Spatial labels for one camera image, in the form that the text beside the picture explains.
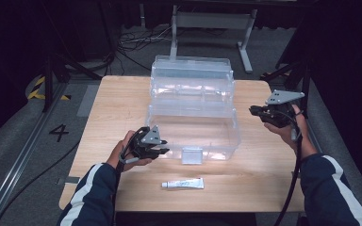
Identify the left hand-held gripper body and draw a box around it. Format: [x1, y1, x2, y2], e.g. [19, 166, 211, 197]
[119, 124, 164, 162]

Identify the white ointment tube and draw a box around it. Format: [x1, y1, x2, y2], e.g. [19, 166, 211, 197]
[161, 177, 206, 191]

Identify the black floor cable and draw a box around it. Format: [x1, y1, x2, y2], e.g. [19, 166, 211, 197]
[0, 140, 81, 226]

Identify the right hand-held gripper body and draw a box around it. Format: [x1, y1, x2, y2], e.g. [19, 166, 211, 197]
[261, 89, 305, 129]

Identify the left hand-held gripper cable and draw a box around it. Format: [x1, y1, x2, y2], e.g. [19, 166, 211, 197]
[111, 131, 140, 226]

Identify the black metal stand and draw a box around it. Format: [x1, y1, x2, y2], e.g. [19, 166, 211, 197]
[41, 0, 104, 113]
[260, 57, 313, 120]

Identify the clear plastic storage box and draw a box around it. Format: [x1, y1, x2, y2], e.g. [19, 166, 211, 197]
[144, 55, 242, 166]

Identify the hand-held gripper cable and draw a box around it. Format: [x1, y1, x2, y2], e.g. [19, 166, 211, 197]
[111, 131, 140, 226]
[272, 107, 305, 226]

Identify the right hand-held gripper cable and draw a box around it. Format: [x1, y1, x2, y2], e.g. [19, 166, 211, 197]
[272, 107, 305, 226]

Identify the tangle of floor cables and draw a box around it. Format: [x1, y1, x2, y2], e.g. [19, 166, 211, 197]
[115, 24, 174, 78]

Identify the person's left hand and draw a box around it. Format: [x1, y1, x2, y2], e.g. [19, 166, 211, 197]
[106, 130, 154, 173]

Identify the person's right hand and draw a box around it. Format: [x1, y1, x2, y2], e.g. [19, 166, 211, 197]
[263, 104, 319, 160]

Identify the yellow black hazard tape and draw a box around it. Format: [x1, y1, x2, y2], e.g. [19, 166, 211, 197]
[26, 75, 73, 102]

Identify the grey metal table frame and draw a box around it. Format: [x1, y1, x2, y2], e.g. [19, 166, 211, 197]
[168, 4, 259, 75]

